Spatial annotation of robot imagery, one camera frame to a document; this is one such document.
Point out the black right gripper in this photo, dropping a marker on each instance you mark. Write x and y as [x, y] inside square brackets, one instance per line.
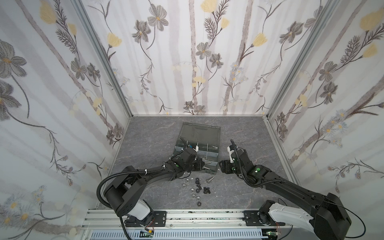
[227, 166]

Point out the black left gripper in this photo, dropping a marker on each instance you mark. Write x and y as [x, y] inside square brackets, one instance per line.
[198, 164]

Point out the steel hex bolt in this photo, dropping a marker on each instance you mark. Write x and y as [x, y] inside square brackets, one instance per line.
[209, 180]

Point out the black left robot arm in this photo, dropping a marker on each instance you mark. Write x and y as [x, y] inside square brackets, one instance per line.
[122, 192]

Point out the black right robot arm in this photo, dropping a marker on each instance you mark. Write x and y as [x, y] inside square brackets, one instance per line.
[323, 215]

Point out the green plastic organizer box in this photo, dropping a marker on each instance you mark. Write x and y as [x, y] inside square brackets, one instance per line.
[207, 138]

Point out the black hex bolt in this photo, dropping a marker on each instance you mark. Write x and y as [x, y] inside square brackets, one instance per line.
[206, 190]

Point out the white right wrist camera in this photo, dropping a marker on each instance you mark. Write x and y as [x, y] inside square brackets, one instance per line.
[232, 154]

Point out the white perforated cable duct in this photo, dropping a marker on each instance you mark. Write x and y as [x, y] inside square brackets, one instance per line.
[207, 234]

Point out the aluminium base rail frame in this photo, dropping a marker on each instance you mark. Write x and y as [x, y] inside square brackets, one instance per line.
[105, 225]

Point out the left aluminium corner post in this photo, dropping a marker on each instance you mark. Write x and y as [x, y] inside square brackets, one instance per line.
[102, 55]

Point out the aluminium corner post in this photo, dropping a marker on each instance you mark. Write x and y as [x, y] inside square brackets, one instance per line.
[102, 55]
[314, 35]

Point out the right aluminium corner post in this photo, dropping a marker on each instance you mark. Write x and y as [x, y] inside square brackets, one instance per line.
[314, 35]

